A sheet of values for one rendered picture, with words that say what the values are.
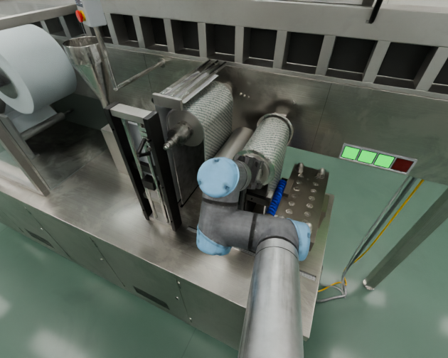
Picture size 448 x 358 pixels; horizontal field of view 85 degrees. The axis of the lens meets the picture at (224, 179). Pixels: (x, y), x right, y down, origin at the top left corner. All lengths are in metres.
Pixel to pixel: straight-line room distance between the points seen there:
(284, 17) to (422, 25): 0.38
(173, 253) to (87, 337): 1.12
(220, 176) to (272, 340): 0.26
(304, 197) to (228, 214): 0.62
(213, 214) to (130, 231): 0.71
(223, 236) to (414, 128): 0.78
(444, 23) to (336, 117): 0.36
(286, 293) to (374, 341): 1.70
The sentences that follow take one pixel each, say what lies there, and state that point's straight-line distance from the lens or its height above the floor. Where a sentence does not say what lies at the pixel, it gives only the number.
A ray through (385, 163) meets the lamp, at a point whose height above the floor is 1.18.
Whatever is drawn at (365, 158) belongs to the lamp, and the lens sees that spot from 1.10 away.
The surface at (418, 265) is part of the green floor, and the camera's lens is 2.48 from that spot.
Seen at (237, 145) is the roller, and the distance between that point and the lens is 0.94.
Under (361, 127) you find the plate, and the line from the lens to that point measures 1.04.
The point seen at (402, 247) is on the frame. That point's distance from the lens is 1.74.
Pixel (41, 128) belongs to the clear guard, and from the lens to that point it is 1.38.
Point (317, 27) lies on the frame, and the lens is 0.94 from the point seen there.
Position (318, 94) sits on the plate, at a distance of 0.99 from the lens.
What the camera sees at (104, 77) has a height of 1.41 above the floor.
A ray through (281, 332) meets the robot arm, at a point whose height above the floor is 1.47.
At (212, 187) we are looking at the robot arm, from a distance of 0.45.
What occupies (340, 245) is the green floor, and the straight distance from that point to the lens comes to 2.28.
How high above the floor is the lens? 1.78
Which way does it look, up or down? 44 degrees down
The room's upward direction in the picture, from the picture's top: 1 degrees counter-clockwise
